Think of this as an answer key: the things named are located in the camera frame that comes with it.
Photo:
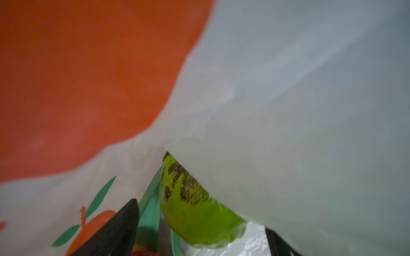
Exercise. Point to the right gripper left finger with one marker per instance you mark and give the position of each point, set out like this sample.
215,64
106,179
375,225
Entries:
109,233

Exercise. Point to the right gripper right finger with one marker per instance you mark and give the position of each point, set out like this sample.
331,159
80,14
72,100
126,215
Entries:
278,247

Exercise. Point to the yellow translucent plastic bag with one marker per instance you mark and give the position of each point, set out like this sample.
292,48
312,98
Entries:
294,114

